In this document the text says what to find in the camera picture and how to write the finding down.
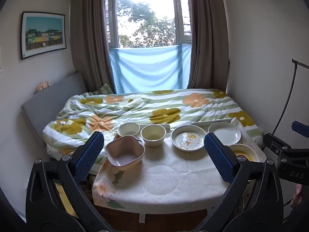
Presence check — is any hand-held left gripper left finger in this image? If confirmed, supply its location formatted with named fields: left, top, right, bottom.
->
left=25, top=131, right=114, bottom=232

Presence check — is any floral striped blanket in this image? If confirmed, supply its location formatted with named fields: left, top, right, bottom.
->
left=42, top=89, right=263, bottom=156

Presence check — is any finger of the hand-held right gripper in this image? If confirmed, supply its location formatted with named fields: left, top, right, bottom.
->
left=291, top=120, right=309, bottom=138
left=263, top=132, right=293, bottom=156

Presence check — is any long white tray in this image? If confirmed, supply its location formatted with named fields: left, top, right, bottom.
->
left=190, top=118, right=233, bottom=127

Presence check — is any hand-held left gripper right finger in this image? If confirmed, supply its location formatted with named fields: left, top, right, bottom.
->
left=200, top=132, right=283, bottom=232

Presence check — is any yellow rimmed plate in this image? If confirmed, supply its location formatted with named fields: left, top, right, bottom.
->
left=228, top=144, right=260, bottom=163

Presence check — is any floral tablecloth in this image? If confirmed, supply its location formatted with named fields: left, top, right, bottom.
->
left=92, top=123, right=266, bottom=215

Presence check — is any framed landscape picture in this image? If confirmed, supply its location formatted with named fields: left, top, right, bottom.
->
left=20, top=12, right=66, bottom=60

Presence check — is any black stand with cable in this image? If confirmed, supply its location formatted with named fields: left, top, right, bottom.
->
left=270, top=58, right=309, bottom=138

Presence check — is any white cable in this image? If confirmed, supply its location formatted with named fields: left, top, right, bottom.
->
left=47, top=119, right=73, bottom=155

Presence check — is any plain white plate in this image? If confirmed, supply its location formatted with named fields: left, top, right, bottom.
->
left=208, top=121, right=242, bottom=146

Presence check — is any cartoon print plate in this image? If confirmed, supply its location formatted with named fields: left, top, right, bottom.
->
left=170, top=125, right=207, bottom=152

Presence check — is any cream round bowl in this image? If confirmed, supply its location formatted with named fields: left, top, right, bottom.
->
left=140, top=124, right=166, bottom=147

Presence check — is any pink square bowl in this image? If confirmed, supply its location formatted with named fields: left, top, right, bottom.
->
left=104, top=135, right=146, bottom=167

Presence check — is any grey padded headboard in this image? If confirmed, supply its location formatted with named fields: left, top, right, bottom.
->
left=20, top=72, right=88, bottom=138

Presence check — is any small white bowl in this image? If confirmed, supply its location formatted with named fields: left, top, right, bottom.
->
left=117, top=122, right=141, bottom=138

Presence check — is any green checked pillow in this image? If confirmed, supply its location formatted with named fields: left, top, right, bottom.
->
left=90, top=83, right=114, bottom=95

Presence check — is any light blue cloth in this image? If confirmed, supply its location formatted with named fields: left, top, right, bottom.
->
left=109, top=44, right=193, bottom=94

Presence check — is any brown curtain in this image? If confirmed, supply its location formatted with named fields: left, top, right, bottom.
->
left=70, top=0, right=117, bottom=95
left=187, top=0, right=230, bottom=90

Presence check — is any window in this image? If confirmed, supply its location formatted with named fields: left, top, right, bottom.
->
left=104, top=0, right=194, bottom=49

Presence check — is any pink plush toy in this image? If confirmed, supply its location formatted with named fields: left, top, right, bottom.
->
left=34, top=82, right=51, bottom=95

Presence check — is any person's right hand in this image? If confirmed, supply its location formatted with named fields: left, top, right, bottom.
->
left=290, top=183, right=304, bottom=208

